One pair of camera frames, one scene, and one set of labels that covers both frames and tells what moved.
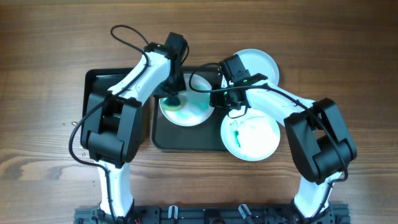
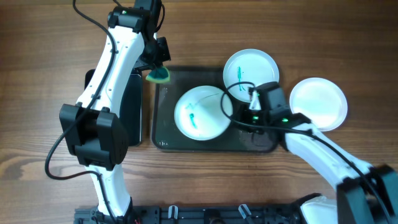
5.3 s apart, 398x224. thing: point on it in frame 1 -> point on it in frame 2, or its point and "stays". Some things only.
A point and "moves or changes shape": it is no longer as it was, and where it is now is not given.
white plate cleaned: x=196 y=109 -> x=321 y=101
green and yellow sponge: x=172 y=104 moves or changes shape
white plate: x=258 y=61 stays
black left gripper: x=180 y=85 -> x=161 y=55
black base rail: x=255 y=214 stays
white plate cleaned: x=253 y=137 -> x=203 y=112
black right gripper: x=215 y=100 -> x=242 y=114
